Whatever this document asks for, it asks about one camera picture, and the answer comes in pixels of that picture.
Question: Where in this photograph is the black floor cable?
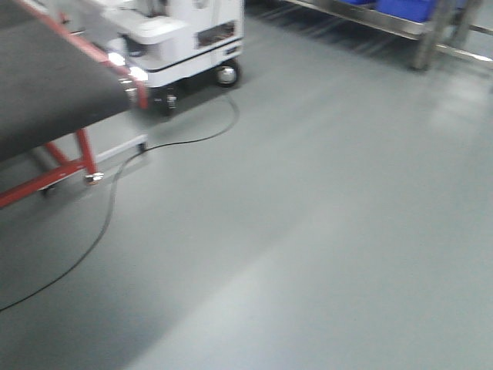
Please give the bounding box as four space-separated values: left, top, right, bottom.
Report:
0 94 240 312

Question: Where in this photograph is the steel shelf rack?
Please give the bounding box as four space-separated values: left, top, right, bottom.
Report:
292 1 492 71

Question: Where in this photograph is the black conveyor belt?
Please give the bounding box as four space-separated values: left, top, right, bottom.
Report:
1 1 129 160

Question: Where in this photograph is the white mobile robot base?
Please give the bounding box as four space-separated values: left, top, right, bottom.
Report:
102 1 245 116

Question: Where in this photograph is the blue plastic bin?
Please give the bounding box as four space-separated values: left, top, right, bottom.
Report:
376 0 435 22

